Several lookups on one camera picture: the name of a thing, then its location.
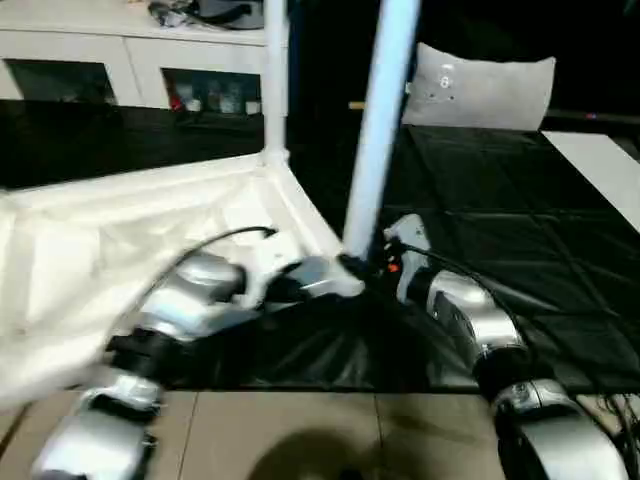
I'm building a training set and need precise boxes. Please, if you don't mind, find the white plastic table leg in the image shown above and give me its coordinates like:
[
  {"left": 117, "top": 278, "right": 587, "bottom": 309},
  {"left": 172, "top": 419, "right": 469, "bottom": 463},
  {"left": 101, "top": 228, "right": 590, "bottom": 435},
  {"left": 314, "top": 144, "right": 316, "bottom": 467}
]
[
  {"left": 261, "top": 0, "right": 292, "bottom": 167},
  {"left": 341, "top": 0, "right": 422, "bottom": 265}
]

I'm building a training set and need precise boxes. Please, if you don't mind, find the white plastic table top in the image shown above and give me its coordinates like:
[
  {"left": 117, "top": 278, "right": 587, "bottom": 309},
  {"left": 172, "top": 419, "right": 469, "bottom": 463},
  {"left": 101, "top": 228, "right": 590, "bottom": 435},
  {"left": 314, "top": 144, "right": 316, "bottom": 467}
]
[{"left": 0, "top": 148, "right": 370, "bottom": 412}]

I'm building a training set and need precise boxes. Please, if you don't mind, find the black cabinet with gold label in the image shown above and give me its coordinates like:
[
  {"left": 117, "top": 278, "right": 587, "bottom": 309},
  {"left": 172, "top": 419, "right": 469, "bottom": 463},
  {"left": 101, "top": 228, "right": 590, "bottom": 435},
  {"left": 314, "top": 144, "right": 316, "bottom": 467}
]
[{"left": 286, "top": 0, "right": 427, "bottom": 156}]

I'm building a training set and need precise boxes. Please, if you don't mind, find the grey cushion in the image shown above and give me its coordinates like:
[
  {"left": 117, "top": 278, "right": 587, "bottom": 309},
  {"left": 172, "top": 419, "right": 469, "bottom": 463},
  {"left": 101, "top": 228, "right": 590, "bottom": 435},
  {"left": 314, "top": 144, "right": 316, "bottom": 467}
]
[{"left": 401, "top": 41, "right": 558, "bottom": 132}]

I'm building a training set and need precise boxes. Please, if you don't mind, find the white flat board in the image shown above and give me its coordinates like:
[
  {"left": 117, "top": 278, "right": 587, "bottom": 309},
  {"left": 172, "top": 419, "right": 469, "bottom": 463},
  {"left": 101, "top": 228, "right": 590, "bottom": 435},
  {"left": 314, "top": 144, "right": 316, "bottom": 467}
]
[{"left": 541, "top": 130, "right": 640, "bottom": 232}]

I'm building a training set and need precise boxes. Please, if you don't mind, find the black bar with red light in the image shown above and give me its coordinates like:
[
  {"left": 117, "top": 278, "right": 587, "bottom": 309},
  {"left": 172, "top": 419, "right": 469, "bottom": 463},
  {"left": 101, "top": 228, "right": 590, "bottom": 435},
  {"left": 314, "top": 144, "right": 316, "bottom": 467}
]
[{"left": 546, "top": 110, "right": 640, "bottom": 126}]

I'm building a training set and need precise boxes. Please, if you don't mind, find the white sideboard cabinet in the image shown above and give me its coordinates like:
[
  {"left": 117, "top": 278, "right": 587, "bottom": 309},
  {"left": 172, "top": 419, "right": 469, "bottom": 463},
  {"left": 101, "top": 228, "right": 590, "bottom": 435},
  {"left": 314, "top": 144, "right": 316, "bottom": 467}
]
[{"left": 0, "top": 0, "right": 292, "bottom": 117}]

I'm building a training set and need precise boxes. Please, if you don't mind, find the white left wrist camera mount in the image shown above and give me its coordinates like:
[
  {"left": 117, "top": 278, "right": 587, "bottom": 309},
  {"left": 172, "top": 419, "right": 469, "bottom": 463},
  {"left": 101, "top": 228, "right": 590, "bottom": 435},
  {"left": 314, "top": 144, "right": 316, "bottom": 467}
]
[{"left": 233, "top": 238, "right": 297, "bottom": 310}]

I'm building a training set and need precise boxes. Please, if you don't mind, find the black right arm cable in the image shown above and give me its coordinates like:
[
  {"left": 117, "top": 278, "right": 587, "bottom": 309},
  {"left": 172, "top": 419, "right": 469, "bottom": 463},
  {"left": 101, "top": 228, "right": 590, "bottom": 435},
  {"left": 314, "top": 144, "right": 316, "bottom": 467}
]
[{"left": 398, "top": 241, "right": 640, "bottom": 454}]

